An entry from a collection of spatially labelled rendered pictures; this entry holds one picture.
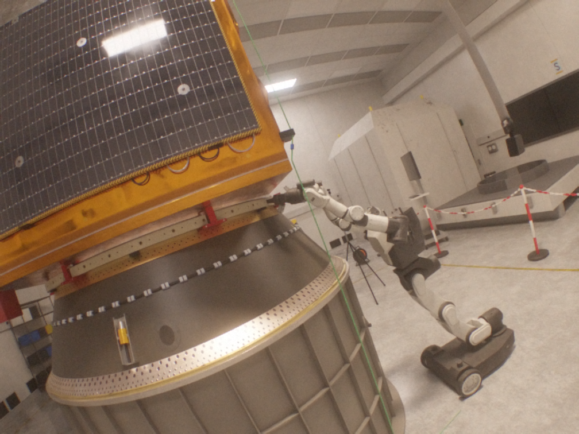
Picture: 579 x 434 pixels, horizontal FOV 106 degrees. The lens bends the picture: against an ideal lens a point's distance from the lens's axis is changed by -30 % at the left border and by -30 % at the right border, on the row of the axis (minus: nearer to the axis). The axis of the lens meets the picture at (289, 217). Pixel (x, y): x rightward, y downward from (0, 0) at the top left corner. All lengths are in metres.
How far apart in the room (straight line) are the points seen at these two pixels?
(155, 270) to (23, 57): 1.28
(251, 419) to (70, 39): 1.87
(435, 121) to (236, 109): 7.71
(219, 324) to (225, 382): 0.23
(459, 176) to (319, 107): 5.29
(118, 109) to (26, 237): 0.69
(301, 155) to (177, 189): 9.08
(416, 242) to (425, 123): 6.68
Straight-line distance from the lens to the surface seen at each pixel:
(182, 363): 1.23
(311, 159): 10.28
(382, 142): 7.46
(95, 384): 1.45
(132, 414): 1.41
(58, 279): 1.70
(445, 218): 6.95
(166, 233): 1.37
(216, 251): 1.40
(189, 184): 1.26
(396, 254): 1.90
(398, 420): 2.31
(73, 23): 1.78
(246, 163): 1.28
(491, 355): 2.41
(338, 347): 1.58
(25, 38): 1.92
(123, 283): 1.42
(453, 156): 8.77
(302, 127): 10.56
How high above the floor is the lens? 1.57
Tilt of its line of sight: level
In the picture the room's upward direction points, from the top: 21 degrees counter-clockwise
